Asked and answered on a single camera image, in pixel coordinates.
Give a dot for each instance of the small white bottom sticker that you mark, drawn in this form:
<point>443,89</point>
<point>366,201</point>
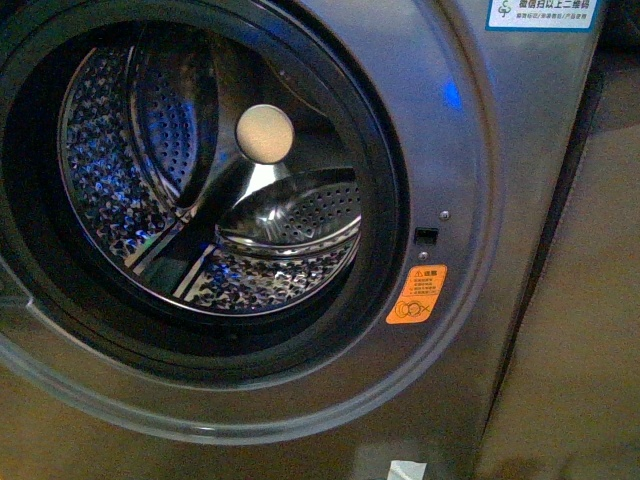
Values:
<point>406,470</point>

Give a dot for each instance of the white blue QR label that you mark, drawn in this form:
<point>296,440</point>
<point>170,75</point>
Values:
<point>542,15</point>

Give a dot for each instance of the perforated steel washer drum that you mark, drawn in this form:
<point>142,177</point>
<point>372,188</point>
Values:
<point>155,177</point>

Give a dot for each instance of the orange warning sticker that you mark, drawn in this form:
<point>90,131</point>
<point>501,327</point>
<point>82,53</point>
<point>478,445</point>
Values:
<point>419,295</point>

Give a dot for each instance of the white round drum hub cap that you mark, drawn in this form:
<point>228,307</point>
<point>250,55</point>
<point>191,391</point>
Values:
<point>265,134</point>

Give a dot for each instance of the grey front-load washing machine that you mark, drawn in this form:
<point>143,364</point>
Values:
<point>482,119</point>

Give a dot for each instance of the black rubber door gasket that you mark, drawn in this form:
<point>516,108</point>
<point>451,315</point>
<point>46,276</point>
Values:
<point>42,44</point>

